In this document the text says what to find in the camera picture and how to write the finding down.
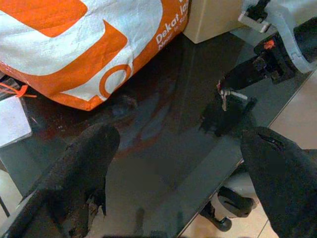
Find beige box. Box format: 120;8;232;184
182;0;245;44

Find black chair caster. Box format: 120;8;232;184
200;185;256;232

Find white box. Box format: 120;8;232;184
0;95;33;148

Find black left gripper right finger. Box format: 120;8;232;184
240;126;317;238

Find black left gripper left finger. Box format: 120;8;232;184
0;122;121;238

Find orange and white bag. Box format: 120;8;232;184
0;0;192;111

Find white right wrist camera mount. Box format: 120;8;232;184
237;0;317;74

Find silver keys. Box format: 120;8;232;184
216;79;249;112

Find orange zip tie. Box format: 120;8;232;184
0;81;38;99

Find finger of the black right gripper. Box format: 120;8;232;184
221;55;267;90

